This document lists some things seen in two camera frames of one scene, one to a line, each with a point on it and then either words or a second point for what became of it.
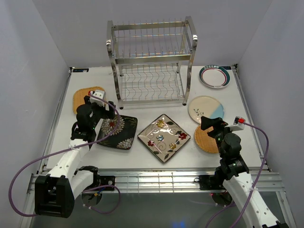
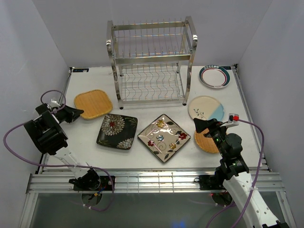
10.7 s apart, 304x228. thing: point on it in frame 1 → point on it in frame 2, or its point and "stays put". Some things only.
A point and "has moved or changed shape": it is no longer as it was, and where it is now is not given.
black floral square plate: x=122 y=136 stays put
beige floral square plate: x=163 y=137 stays put
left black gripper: x=107 y=114 → x=73 y=113
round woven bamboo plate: x=204 y=142 stays put
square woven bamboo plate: x=79 y=94 has moved or changed shape
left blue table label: x=80 y=70 stays put
